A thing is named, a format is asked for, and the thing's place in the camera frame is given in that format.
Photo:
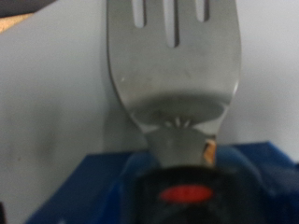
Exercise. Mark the silver toaster oven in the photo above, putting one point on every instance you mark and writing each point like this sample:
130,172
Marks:
46,93

